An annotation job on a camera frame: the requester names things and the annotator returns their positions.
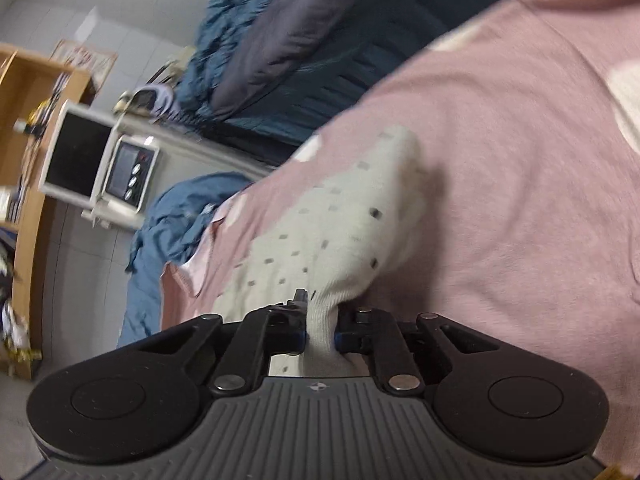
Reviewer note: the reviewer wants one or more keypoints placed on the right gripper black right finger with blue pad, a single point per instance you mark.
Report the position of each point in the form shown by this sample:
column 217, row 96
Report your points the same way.
column 376, row 336

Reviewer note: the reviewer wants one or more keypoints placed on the cream polka dot shirt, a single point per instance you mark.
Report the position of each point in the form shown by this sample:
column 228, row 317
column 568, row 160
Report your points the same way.
column 330, row 221

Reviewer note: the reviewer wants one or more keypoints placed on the blue crumpled blanket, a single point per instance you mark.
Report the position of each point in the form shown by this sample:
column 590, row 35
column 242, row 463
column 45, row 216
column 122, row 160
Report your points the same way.
column 171, row 232

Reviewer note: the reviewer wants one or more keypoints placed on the dark blue massage bed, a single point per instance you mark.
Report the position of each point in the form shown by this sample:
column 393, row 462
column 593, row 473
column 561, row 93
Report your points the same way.
column 302, row 62

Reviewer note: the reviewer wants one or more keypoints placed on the pink dotted bed sheet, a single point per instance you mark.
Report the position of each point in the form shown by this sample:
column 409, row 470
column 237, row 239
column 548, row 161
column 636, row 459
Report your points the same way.
column 527, row 118

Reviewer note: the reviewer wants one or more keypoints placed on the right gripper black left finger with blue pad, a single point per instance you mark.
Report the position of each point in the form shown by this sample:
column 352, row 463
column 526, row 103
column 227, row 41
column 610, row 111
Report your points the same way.
column 243, row 350

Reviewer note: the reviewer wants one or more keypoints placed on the wooden shelf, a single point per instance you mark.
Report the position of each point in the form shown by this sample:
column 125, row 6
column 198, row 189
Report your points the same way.
column 27, row 80

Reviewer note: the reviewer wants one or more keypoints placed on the white machine with control panel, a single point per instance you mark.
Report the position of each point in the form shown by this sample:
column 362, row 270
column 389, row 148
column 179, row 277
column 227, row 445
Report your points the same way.
column 114, row 167

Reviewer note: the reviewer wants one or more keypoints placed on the blue quilt on bed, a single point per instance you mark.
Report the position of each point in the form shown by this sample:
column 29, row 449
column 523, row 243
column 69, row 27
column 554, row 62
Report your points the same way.
column 225, row 24

